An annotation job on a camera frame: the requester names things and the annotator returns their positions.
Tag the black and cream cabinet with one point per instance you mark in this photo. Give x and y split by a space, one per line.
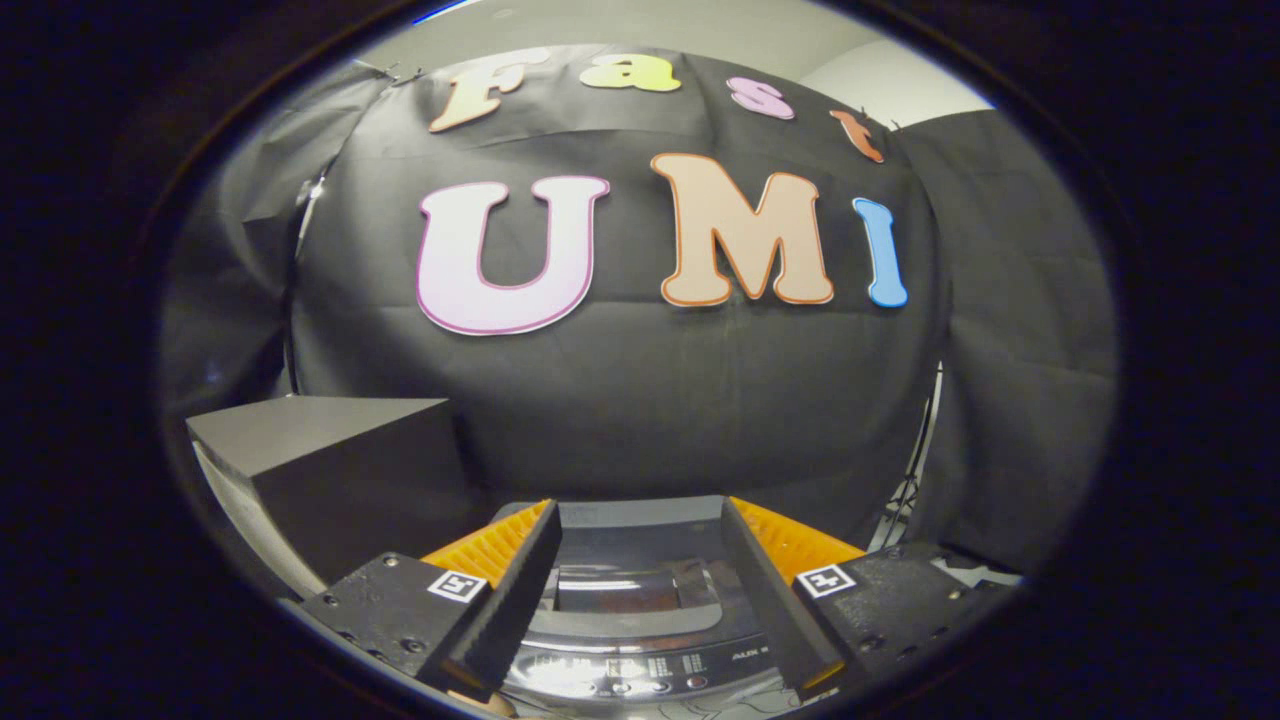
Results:
350 480

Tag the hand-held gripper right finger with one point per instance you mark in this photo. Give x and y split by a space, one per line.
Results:
770 600

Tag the black backdrop cloth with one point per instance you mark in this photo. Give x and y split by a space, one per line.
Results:
650 400

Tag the backdrop stand tripod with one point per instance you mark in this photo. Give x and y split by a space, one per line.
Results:
905 500

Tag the dark washing machine lid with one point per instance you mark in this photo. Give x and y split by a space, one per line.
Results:
640 530

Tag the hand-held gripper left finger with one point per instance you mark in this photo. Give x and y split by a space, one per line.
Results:
515 590

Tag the metal backdrop stand pole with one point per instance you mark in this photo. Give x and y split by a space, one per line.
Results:
312 210

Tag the grey washing machine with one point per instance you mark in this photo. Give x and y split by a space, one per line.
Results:
660 665

